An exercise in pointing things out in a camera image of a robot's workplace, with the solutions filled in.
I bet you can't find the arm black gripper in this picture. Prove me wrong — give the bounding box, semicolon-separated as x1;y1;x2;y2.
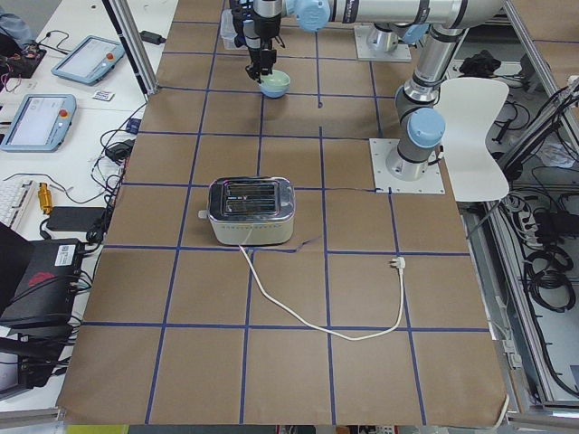
243;15;281;82

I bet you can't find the green bowl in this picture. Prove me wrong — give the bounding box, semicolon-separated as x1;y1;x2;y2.
260;69;291;91

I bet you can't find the blue bowl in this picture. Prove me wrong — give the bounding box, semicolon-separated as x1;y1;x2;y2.
260;86;289;99

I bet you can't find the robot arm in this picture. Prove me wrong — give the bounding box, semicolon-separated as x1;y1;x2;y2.
229;0;503;181

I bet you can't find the clear plastic container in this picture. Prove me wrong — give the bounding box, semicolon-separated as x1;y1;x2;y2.
220;9;246;50

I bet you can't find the cream toaster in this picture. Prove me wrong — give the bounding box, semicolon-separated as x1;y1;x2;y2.
198;176;296;246

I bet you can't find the small printed label card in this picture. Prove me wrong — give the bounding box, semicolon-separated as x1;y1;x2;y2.
92;90;115;101

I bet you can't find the teach pendant tablet far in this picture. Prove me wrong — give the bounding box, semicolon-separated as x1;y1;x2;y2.
51;35;125;85

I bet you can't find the teach pendant tablet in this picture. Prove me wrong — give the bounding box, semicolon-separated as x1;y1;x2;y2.
1;94;77;153
51;35;125;85

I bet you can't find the white chair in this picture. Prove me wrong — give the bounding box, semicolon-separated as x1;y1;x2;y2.
435;78;509;203

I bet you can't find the teach pendant tablet near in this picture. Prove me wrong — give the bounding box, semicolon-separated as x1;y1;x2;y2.
1;94;77;153

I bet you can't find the black power adapter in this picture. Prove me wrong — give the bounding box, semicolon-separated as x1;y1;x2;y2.
46;206;105;232

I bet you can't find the yellow connector block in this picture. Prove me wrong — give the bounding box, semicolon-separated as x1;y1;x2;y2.
38;183;53;215

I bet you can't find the white keyboard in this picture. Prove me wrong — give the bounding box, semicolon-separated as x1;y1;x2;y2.
1;179;38;231

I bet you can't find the black computer box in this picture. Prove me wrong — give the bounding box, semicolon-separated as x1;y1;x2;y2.
1;224;84;330

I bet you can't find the aluminium frame post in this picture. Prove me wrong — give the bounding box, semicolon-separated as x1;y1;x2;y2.
101;0;159;96

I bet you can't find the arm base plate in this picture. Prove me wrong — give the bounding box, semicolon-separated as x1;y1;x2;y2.
354;24;412;63
369;138;445;194

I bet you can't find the white toaster power cord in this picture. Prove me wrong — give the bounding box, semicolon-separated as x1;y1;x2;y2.
238;243;406;342

